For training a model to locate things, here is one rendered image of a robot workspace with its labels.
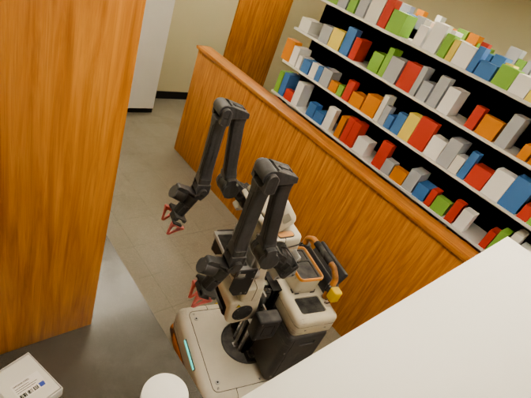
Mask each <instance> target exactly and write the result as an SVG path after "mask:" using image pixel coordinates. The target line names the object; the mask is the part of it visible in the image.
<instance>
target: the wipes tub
mask: <svg viewBox="0 0 531 398"><path fill-rule="evenodd" d="M140 398H189V393H188V389H187V386H186V384H185V383H184V382H183V380H182V379H181V378H179V377H177V376H175V375H174V374H166V373H164V374H157V375H155V376H153V377H151V378H150V379H148V380H147V382H146V383H145V385H144V387H143V389H142V391H141V395H140Z"/></svg>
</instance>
